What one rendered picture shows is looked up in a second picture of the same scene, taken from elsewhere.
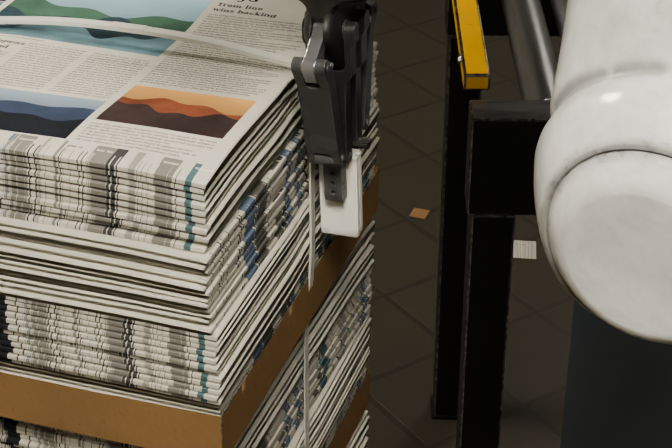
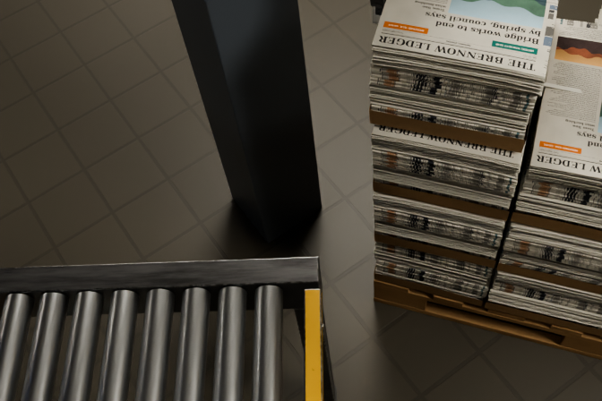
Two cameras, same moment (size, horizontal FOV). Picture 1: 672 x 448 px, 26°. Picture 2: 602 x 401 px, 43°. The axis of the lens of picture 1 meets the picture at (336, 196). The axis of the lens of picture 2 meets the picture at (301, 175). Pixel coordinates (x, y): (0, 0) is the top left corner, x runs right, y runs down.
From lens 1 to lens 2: 2.08 m
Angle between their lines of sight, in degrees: 92
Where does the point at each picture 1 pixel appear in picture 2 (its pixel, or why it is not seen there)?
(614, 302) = not seen: outside the picture
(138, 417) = not seen: outside the picture
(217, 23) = not seen: outside the picture
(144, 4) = (479, 10)
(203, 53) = not seen: outside the picture
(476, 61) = (312, 307)
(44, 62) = not seen: outside the picture
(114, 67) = not seen: outside the picture
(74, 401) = not seen: outside the picture
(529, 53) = (271, 355)
